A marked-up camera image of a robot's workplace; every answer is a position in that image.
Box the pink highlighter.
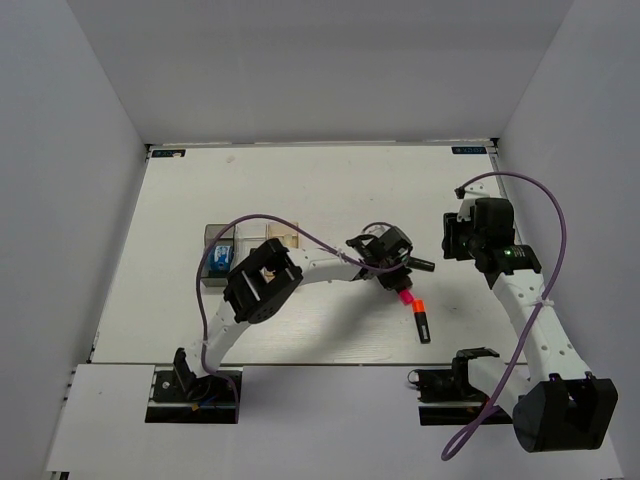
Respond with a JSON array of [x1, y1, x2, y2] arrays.
[[398, 289, 414, 305]]

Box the blue stationery block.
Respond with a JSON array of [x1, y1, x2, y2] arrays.
[[206, 242, 235, 277]]

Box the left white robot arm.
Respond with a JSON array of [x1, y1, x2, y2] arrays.
[[173, 226, 413, 400]]

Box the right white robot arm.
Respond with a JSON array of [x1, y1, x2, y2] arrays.
[[443, 194, 618, 452]]

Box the green highlighter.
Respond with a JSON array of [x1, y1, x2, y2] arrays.
[[407, 256, 436, 272]]

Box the orange highlighter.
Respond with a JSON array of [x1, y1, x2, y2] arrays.
[[412, 299, 431, 344]]

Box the right blue corner label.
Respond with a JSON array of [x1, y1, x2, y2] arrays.
[[451, 146, 487, 155]]

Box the blue corner label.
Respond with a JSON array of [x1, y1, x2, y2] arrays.
[[151, 149, 186, 158], [451, 146, 487, 155]]

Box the tan plastic container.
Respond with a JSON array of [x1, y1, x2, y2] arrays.
[[265, 221, 300, 249]]

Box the clear plastic container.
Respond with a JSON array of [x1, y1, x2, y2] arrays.
[[235, 220, 267, 259]]

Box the dark grey plastic container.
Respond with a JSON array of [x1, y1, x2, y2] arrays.
[[201, 224, 236, 288]]

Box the left blue corner label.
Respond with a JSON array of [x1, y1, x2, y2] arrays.
[[151, 149, 186, 158]]

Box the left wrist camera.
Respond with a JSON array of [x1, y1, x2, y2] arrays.
[[361, 222, 392, 237]]

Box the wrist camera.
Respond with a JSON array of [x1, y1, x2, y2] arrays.
[[361, 222, 392, 237], [454, 182, 490, 222]]

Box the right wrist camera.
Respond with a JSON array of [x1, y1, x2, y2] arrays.
[[454, 182, 490, 222]]

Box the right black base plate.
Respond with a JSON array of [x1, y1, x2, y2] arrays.
[[407, 369, 489, 426]]

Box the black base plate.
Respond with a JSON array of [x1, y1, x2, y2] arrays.
[[145, 367, 239, 425], [407, 369, 489, 426]]

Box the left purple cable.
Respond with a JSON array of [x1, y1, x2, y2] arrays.
[[195, 213, 409, 421]]

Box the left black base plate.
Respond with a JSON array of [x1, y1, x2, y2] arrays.
[[145, 367, 239, 425]]

